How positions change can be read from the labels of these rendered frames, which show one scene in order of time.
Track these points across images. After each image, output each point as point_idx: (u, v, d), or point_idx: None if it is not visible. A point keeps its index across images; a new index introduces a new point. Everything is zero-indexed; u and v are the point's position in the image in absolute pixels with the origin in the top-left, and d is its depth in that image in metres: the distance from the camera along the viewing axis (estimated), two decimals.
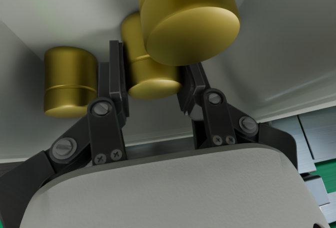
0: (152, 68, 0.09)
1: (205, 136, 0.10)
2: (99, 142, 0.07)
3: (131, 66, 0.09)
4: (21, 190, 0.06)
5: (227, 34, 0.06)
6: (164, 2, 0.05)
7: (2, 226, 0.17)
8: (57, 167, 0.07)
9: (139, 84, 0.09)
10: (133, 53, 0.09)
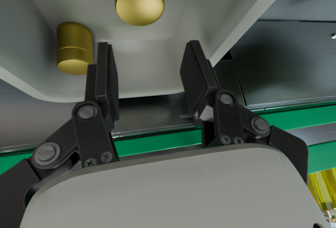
0: None
1: (213, 137, 0.10)
2: (88, 147, 0.07)
3: None
4: (4, 201, 0.06)
5: (157, 3, 0.11)
6: None
7: None
8: (42, 173, 0.07)
9: None
10: None
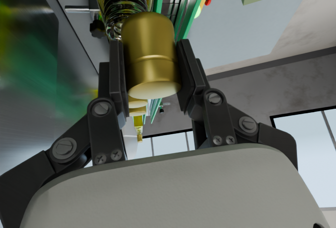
0: None
1: (205, 136, 0.10)
2: (99, 142, 0.07)
3: None
4: (21, 190, 0.06)
5: (174, 87, 0.10)
6: (135, 76, 0.09)
7: None
8: (57, 167, 0.07)
9: None
10: None
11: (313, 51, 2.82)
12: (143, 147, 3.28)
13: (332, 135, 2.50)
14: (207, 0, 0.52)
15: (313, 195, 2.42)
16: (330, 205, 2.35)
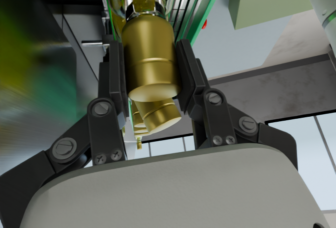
0: None
1: (205, 136, 0.10)
2: (99, 142, 0.07)
3: (136, 114, 0.20)
4: (21, 190, 0.06)
5: (177, 119, 0.15)
6: (153, 122, 0.14)
7: None
8: (57, 167, 0.07)
9: (140, 123, 0.20)
10: (137, 109, 0.20)
11: (305, 58, 2.93)
12: (140, 153, 3.30)
13: (325, 139, 2.58)
14: (202, 24, 0.58)
15: None
16: (324, 208, 2.41)
